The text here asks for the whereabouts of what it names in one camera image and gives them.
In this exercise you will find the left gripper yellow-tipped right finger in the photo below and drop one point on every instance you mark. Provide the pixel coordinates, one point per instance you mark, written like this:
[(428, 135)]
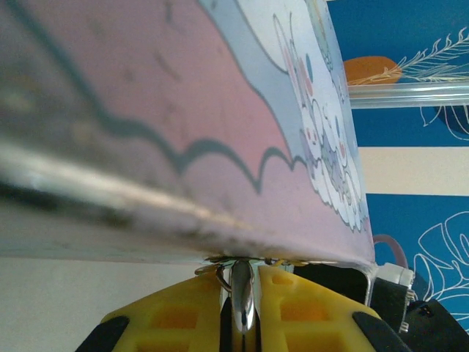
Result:
[(311, 315)]

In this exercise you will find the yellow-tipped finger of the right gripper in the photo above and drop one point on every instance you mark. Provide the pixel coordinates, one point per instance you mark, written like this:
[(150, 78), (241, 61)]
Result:
[(337, 284)]

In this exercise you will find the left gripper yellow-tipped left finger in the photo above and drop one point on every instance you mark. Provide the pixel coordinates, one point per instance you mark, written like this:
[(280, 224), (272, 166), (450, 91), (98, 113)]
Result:
[(165, 315)]

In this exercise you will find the blue cartoon tin box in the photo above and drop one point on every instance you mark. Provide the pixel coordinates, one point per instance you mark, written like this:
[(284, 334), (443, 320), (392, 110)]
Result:
[(183, 110)]

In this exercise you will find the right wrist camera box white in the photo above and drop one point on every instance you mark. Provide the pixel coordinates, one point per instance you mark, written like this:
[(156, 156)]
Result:
[(395, 275)]

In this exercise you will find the aluminium frame post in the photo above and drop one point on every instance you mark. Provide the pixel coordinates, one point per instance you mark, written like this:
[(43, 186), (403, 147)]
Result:
[(410, 95)]

